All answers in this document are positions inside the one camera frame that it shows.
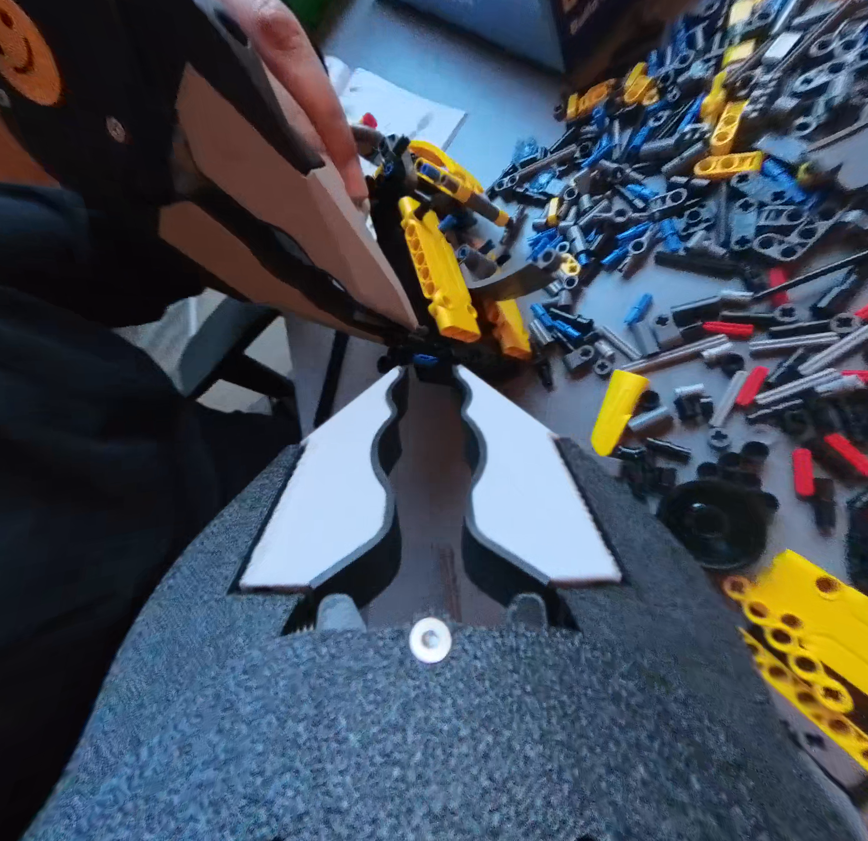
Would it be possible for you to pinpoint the white instruction booklet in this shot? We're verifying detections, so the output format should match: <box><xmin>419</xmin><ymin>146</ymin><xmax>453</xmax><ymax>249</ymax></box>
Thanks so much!
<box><xmin>325</xmin><ymin>57</ymin><xmax>469</xmax><ymax>153</ymax></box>

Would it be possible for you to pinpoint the person's dark clothing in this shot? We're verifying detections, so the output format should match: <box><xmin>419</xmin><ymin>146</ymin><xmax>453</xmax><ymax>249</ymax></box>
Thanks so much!
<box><xmin>0</xmin><ymin>176</ymin><xmax>299</xmax><ymax>841</ymax></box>

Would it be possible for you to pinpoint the yellow curved panel piece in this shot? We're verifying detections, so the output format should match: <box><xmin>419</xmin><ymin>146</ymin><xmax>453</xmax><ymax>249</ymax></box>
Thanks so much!
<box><xmin>590</xmin><ymin>369</ymin><xmax>652</xmax><ymax>457</ymax></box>

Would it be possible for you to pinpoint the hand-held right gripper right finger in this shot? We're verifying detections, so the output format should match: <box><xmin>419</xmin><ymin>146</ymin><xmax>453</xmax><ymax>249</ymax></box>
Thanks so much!
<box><xmin>456</xmin><ymin>365</ymin><xmax>625</xmax><ymax>614</ymax></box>

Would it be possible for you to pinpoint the grey desk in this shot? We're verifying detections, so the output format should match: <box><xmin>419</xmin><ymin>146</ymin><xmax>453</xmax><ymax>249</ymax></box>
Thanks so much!
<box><xmin>281</xmin><ymin>0</ymin><xmax>868</xmax><ymax>815</ymax></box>

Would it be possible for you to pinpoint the pile of yellow beams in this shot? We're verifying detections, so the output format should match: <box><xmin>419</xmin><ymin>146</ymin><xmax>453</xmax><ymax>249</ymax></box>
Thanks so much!
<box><xmin>722</xmin><ymin>549</ymin><xmax>868</xmax><ymax>770</ymax></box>

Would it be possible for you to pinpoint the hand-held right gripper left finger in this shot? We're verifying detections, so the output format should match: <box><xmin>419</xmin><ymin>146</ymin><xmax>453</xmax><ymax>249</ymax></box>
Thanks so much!
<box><xmin>237</xmin><ymin>365</ymin><xmax>410</xmax><ymax>611</ymax></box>

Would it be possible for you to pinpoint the blue cardboard kit box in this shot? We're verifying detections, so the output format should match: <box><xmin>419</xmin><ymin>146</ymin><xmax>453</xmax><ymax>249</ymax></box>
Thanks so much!
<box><xmin>359</xmin><ymin>0</ymin><xmax>686</xmax><ymax>89</ymax></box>

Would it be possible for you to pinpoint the person's left hand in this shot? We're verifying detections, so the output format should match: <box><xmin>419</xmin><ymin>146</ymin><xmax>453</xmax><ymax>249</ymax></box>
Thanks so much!
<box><xmin>201</xmin><ymin>0</ymin><xmax>373</xmax><ymax>211</ymax></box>

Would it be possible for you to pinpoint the pile of small building pieces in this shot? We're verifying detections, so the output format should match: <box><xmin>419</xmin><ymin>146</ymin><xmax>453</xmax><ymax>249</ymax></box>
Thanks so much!
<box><xmin>485</xmin><ymin>0</ymin><xmax>868</xmax><ymax>557</ymax></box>

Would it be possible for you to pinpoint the black wheel rim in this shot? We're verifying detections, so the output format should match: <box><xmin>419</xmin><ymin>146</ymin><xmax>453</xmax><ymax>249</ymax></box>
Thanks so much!
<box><xmin>656</xmin><ymin>478</ymin><xmax>781</xmax><ymax>572</ymax></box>

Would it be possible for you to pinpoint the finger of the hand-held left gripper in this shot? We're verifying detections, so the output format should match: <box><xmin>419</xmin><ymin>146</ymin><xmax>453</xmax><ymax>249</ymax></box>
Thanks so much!
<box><xmin>157</xmin><ymin>190</ymin><xmax>415</xmax><ymax>345</ymax></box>
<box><xmin>173</xmin><ymin>64</ymin><xmax>420</xmax><ymax>336</ymax></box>

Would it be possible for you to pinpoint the black office chair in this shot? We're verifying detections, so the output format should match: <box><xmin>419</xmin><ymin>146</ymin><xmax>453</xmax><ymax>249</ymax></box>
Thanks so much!
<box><xmin>115</xmin><ymin>292</ymin><xmax>299</xmax><ymax>415</ymax></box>

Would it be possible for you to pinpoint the yellow toy vehicle model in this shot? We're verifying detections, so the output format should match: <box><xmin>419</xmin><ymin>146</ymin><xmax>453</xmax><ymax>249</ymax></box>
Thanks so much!
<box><xmin>349</xmin><ymin>112</ymin><xmax>584</xmax><ymax>389</ymax></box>

